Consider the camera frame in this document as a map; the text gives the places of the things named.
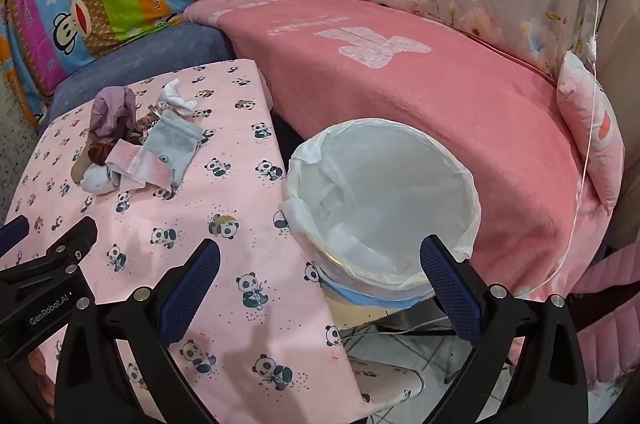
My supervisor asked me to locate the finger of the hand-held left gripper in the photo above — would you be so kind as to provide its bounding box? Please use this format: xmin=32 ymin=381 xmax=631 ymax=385
xmin=0 ymin=217 xmax=98 ymax=300
xmin=0 ymin=215 xmax=31 ymax=255

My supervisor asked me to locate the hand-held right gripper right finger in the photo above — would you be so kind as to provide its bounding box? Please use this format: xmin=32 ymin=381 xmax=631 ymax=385
xmin=419 ymin=234 xmax=596 ymax=424

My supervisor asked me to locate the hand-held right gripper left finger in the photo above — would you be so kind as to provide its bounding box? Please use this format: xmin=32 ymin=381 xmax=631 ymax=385
xmin=55 ymin=238 xmax=221 ymax=424

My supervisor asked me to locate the round bin with white liner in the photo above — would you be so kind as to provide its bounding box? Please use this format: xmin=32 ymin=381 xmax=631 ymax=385
xmin=280 ymin=118 xmax=482 ymax=310

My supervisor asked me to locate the purple cloth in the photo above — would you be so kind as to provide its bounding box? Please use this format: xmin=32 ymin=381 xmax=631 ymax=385
xmin=90 ymin=86 xmax=138 ymax=150

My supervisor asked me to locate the white bundled sock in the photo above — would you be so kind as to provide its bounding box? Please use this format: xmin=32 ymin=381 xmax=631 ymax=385
xmin=82 ymin=165 xmax=121 ymax=195

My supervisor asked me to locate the pink panda-print cloth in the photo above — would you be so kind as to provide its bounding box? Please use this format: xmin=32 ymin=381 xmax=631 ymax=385
xmin=0 ymin=59 xmax=366 ymax=424

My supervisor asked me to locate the panda-print covered stool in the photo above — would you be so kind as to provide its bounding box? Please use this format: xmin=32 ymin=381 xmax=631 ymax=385
xmin=347 ymin=356 xmax=426 ymax=405

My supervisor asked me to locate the pink and white cloth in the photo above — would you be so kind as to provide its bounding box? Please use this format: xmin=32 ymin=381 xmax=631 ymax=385
xmin=105 ymin=141 xmax=173 ymax=195

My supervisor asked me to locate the pink padded chair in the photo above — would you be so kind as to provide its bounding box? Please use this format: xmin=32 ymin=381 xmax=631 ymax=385
xmin=565 ymin=249 xmax=640 ymax=390

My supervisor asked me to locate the white crumpled cloth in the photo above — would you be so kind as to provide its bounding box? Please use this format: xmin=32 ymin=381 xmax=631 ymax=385
xmin=159 ymin=79 xmax=201 ymax=117

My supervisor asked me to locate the pink blanket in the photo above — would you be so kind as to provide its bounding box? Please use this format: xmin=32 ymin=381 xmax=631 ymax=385
xmin=182 ymin=0 xmax=608 ymax=305

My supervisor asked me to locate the small pink pillow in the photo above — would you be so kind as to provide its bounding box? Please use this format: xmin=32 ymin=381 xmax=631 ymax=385
xmin=556 ymin=52 xmax=626 ymax=215

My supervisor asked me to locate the blue-grey sofa cushion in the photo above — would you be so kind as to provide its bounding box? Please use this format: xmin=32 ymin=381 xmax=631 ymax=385
xmin=37 ymin=23 xmax=236 ymax=130

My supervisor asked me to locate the thin white cable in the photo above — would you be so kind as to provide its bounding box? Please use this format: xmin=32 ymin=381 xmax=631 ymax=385
xmin=520 ymin=0 xmax=608 ymax=300

